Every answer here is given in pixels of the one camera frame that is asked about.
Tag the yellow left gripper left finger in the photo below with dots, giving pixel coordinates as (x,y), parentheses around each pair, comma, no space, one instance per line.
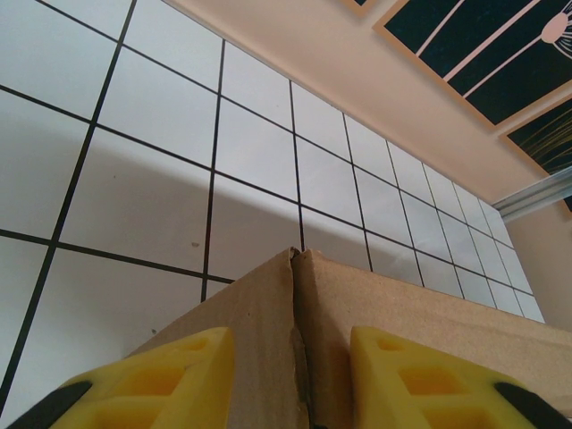
(156,389)

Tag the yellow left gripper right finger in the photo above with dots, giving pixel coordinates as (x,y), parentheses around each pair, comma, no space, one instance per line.
(424,389)

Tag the brown cardboard box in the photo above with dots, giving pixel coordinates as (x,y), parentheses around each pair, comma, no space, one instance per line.
(268,322)

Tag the aluminium corner post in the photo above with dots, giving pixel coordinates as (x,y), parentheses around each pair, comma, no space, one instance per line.
(536,194)

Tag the wall panel pink circle gold lines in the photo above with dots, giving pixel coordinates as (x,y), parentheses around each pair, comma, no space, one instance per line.
(549,138)

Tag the wall panel with pink flowers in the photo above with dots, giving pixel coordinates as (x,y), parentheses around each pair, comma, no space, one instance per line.
(482,44)

